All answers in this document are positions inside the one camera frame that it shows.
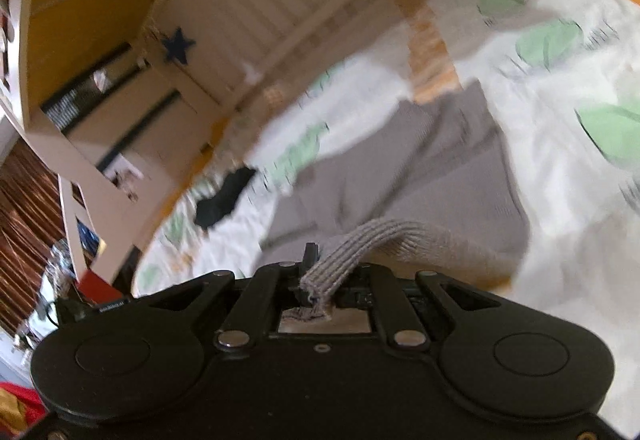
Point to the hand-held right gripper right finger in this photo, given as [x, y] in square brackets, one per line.
[385, 290]

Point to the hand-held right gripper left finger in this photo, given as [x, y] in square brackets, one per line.
[280, 280]

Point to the grey knit sweater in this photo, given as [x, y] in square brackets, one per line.
[400, 169]

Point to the black cloth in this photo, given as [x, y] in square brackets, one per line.
[222, 200]

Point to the white duvet with green print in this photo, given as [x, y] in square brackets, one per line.
[550, 220]

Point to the white shelf unit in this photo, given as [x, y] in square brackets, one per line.
[75, 149]

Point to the dark blue star sticker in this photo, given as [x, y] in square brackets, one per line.
[176, 45]

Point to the brown striped curtain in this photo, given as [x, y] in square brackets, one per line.
[25, 220]

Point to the red cloth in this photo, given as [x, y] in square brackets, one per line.
[15, 407]

